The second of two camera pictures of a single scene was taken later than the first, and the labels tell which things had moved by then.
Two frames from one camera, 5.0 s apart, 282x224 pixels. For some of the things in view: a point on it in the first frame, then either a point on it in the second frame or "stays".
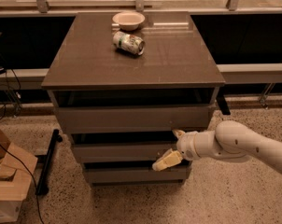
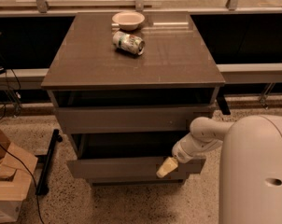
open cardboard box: [12, 168] stays
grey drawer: [119, 152] -> [131, 168]
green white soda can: [129, 42] stays
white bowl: [128, 21] stays
